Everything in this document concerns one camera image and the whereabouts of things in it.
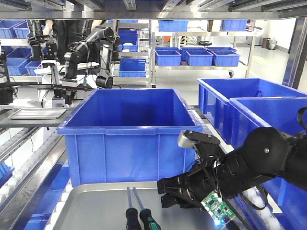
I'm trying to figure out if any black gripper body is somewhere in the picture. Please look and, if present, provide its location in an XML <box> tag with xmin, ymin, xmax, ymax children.
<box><xmin>182</xmin><ymin>162</ymin><xmax>230</xmax><ymax>208</ymax></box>

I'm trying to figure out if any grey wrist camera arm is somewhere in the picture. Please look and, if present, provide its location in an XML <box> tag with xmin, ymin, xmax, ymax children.
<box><xmin>177</xmin><ymin>130</ymin><xmax>220</xmax><ymax>149</ymax></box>

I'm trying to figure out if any green black screwdriver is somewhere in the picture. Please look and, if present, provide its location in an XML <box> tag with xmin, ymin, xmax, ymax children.
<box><xmin>132</xmin><ymin>187</ymin><xmax>161</xmax><ymax>230</ymax></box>
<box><xmin>125</xmin><ymin>186</ymin><xmax>142</xmax><ymax>230</ymax></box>

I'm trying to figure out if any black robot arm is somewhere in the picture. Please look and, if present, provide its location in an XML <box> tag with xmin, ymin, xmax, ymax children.
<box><xmin>157</xmin><ymin>127</ymin><xmax>307</xmax><ymax>210</ymax></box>

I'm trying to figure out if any flat grey tray on shelf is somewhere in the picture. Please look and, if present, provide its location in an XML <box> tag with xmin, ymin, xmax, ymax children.
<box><xmin>9</xmin><ymin>108</ymin><xmax>67</xmax><ymax>120</ymax></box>

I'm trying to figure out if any large blue plastic bin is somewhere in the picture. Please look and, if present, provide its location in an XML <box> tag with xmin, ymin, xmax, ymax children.
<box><xmin>58</xmin><ymin>89</ymin><xmax>203</xmax><ymax>187</ymax></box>

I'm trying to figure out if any blue bin right near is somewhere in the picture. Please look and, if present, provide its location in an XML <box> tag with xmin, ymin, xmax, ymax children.
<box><xmin>230</xmin><ymin>97</ymin><xmax>307</xmax><ymax>230</ymax></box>

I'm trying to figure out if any green circuit board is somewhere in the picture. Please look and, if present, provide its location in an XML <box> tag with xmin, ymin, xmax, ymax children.
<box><xmin>201</xmin><ymin>191</ymin><xmax>236</xmax><ymax>229</ymax></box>

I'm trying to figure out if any background black robot arm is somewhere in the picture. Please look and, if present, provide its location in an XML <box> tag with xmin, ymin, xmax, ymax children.
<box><xmin>60</xmin><ymin>27</ymin><xmax>120</xmax><ymax>91</ymax></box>

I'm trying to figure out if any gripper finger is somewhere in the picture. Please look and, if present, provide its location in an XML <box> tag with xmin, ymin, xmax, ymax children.
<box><xmin>161</xmin><ymin>193</ymin><xmax>192</xmax><ymax>208</ymax></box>
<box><xmin>157</xmin><ymin>174</ymin><xmax>191</xmax><ymax>195</ymax></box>

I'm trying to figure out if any blue bin right far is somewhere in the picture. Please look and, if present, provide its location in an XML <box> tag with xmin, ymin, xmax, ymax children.
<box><xmin>197</xmin><ymin>78</ymin><xmax>307</xmax><ymax>144</ymax></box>

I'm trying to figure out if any grey metal tray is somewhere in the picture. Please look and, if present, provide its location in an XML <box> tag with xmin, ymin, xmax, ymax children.
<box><xmin>50</xmin><ymin>182</ymin><xmax>220</xmax><ymax>230</ymax></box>

